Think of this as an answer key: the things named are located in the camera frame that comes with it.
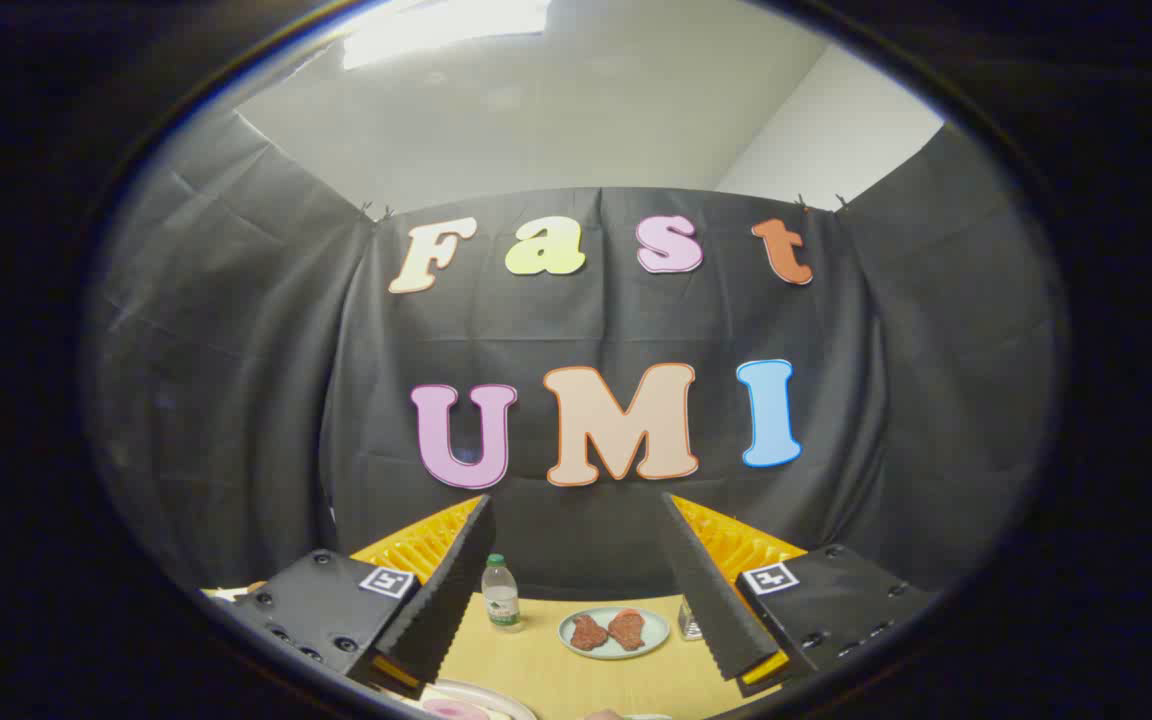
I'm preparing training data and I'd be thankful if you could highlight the white plate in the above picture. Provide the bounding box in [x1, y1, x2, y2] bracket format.
[406, 680, 539, 720]

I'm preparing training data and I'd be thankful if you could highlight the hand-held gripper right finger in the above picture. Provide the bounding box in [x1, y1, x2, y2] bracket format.
[660, 492, 939, 699]

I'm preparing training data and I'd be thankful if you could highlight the black backdrop cloth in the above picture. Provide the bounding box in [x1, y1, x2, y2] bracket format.
[86, 110, 1067, 603]

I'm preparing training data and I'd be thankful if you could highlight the pale green plate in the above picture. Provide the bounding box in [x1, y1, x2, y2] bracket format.
[558, 606, 671, 661]

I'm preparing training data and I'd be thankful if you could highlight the clear plastic water bottle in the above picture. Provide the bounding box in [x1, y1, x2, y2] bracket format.
[481, 553, 523, 634]

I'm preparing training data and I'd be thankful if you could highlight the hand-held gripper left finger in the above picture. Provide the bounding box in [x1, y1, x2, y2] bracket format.
[204, 493, 499, 701]

